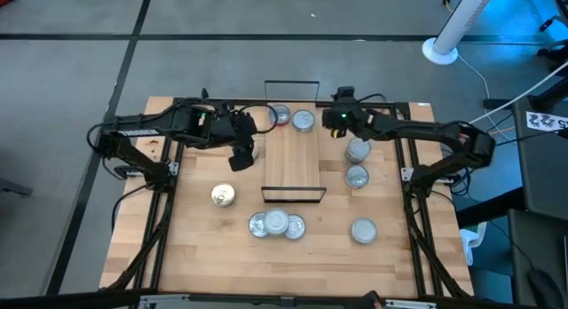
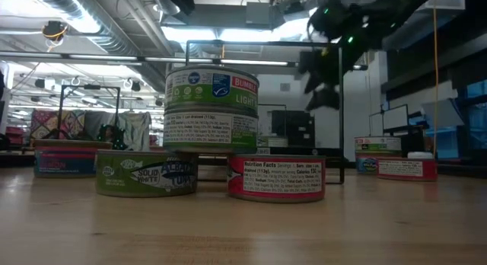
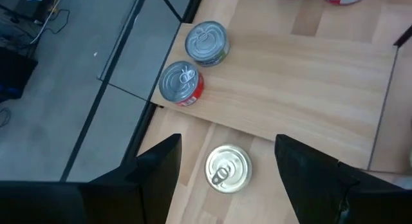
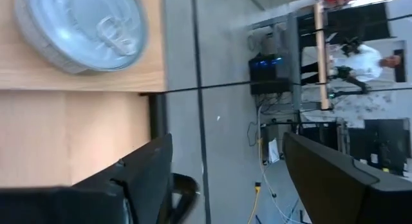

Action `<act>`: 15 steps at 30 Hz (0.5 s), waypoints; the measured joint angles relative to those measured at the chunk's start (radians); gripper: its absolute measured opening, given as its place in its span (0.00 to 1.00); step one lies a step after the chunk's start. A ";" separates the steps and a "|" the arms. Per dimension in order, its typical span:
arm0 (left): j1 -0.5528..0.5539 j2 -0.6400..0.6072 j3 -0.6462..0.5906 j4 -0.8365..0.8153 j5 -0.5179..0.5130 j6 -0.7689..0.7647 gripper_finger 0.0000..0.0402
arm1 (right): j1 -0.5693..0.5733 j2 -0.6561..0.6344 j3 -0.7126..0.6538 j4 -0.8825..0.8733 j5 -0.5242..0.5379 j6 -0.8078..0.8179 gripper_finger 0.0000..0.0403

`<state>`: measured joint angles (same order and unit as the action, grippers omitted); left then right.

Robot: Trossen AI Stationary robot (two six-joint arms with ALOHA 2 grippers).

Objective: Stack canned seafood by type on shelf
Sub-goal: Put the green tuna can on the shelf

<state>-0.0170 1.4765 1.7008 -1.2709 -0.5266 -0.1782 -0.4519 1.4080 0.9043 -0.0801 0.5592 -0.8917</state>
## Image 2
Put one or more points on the silver spiral air duct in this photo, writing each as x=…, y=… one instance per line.
x=118, y=42

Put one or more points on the gray ceiling box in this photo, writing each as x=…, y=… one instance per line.
x=259, y=14

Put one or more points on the black rack frame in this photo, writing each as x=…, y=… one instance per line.
x=91, y=87

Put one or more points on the red tuna can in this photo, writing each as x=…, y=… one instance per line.
x=407, y=169
x=277, y=177

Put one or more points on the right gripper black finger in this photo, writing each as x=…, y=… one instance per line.
x=315, y=84
x=325, y=99

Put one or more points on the gray hanging cloth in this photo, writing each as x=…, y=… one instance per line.
x=99, y=118

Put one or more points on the blue pink salmon can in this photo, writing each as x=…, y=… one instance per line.
x=64, y=164

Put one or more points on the black desk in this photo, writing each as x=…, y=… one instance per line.
x=412, y=141

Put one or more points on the pale draped cloth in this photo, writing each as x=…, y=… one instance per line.
x=135, y=128

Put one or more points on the colourful patchwork quilt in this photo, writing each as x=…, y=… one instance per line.
x=45, y=122

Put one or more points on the long linear ceiling light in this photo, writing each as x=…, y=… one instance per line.
x=247, y=62

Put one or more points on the blue Wild Planet can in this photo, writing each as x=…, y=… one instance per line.
x=367, y=164

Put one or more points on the green albacore tuna can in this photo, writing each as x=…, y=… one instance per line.
x=146, y=175
x=272, y=142

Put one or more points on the black device with green lights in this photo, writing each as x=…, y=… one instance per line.
x=110, y=137

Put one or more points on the red storage bin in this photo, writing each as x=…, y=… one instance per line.
x=17, y=135

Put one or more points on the wooden shelf with black frame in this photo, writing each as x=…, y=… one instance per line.
x=304, y=151

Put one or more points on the black storage cabinet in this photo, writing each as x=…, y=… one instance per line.
x=293, y=126

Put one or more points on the gray wall vent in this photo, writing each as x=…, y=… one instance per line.
x=285, y=87

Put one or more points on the white column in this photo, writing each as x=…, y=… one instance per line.
x=4, y=97

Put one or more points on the white panel on stand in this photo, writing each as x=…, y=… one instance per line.
x=395, y=116

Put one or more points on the gray slanted panel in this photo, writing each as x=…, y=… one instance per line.
x=443, y=114

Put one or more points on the black dome ceiling device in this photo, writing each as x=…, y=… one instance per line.
x=54, y=30

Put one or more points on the white low object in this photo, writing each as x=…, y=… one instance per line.
x=420, y=154

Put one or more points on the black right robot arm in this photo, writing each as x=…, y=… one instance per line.
x=399, y=10

